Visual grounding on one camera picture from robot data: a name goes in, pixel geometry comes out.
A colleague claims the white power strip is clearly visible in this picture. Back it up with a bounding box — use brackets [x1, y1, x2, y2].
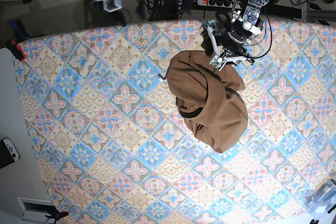
[193, 0, 234, 12]

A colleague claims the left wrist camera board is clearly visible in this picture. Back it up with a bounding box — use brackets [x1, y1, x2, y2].
[209, 55, 226, 71]

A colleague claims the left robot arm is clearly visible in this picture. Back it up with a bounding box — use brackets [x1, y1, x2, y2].
[201, 0, 272, 70]

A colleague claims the clear plastic box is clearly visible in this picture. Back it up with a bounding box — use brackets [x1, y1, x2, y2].
[304, 179, 335, 219]

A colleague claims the game console with white controller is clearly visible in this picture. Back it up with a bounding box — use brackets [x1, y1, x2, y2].
[0, 137, 20, 169]

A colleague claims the white floor vent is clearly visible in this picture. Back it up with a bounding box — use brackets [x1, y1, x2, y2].
[17, 197, 57, 223]

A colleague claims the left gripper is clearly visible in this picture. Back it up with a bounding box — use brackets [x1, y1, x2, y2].
[201, 16, 264, 63]

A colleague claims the black orange clamp bottom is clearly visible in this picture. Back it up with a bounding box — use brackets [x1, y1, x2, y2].
[45, 211, 69, 224]

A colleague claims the red black clamp left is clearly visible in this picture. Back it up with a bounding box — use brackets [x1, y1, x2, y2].
[5, 39, 26, 62]

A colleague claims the blue black clamp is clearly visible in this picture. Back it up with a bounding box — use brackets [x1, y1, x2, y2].
[9, 19, 30, 42]

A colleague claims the brown t-shirt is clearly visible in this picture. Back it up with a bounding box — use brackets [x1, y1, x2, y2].
[165, 51, 248, 153]

